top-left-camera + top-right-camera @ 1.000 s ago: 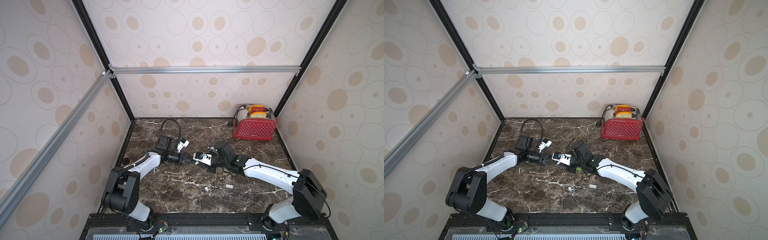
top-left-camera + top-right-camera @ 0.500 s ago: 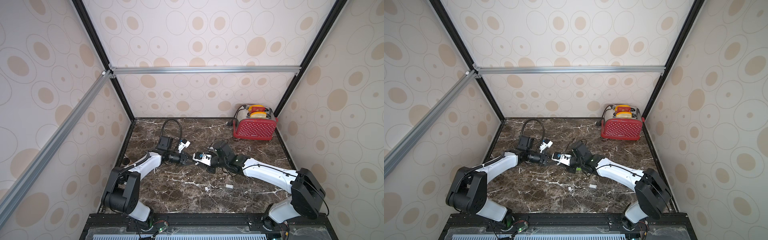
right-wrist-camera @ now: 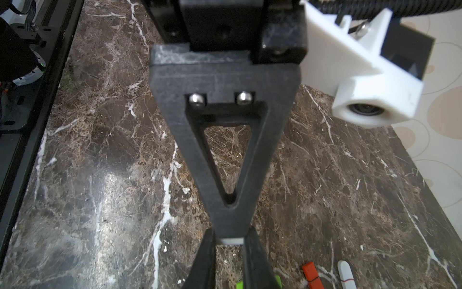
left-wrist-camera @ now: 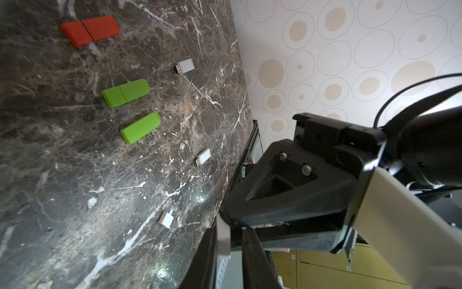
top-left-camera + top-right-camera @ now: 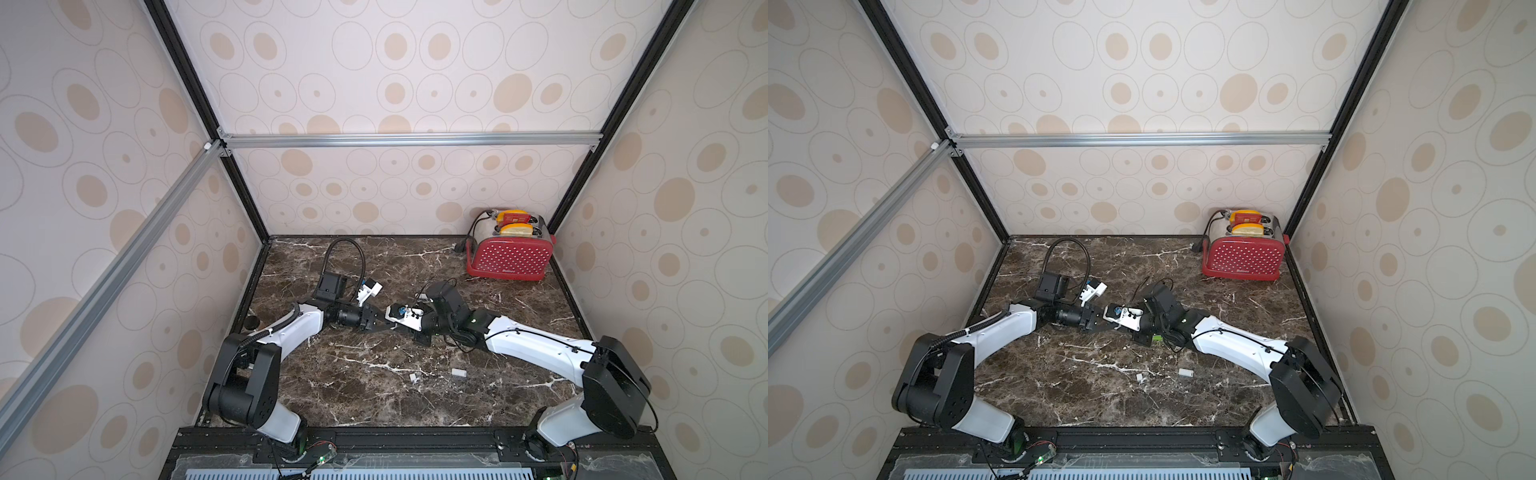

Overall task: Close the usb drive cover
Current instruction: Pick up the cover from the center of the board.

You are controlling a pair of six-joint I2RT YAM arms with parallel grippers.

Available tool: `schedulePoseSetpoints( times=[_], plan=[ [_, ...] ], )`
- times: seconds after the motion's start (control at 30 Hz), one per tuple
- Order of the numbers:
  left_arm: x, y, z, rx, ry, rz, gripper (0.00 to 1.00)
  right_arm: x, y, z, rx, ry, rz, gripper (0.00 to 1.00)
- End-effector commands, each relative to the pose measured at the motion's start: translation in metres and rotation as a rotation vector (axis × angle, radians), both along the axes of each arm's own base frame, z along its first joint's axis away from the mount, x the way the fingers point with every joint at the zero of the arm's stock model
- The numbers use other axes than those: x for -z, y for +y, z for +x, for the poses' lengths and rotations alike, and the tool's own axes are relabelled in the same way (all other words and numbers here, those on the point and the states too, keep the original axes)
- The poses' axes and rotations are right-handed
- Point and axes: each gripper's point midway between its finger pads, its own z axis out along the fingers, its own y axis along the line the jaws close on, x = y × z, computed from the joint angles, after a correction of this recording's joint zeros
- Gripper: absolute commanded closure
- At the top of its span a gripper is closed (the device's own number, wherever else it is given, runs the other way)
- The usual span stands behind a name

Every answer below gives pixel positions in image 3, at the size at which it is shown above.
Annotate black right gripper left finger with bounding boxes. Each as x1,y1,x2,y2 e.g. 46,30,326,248
182,228,216,289

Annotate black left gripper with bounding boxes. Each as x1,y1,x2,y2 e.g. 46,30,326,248
144,0,308,64

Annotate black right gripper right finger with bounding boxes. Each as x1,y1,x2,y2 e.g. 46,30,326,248
243,227,275,283

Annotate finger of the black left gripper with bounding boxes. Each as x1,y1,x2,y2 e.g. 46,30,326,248
149,44,301,239

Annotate green usb drive capped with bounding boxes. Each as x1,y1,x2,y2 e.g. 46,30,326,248
235,275,283,289

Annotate red usb drive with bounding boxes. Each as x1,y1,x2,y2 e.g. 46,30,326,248
302,262,324,289

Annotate white rounded usb drive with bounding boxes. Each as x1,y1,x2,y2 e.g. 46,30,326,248
338,260,357,289

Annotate white usb cap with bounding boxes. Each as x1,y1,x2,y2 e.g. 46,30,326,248
216,237,244,246

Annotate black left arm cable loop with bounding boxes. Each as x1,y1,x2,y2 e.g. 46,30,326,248
310,0,462,21

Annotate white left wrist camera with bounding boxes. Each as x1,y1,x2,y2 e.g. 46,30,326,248
300,1,435,128

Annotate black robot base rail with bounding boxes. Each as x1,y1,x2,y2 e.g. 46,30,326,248
1,1,84,256

